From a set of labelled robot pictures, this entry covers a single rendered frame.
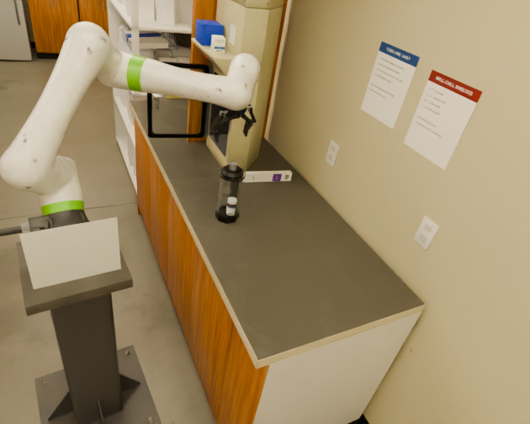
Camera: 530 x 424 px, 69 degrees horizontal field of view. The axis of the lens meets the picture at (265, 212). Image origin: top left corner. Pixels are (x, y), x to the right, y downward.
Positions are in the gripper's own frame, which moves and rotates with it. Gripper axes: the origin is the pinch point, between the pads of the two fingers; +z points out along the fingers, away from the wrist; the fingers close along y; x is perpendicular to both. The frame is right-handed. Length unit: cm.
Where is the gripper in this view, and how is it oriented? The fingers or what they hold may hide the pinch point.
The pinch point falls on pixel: (230, 135)
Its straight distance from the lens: 170.1
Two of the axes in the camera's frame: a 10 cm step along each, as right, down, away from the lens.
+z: -2.1, 5.0, 8.4
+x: 4.1, 8.2, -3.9
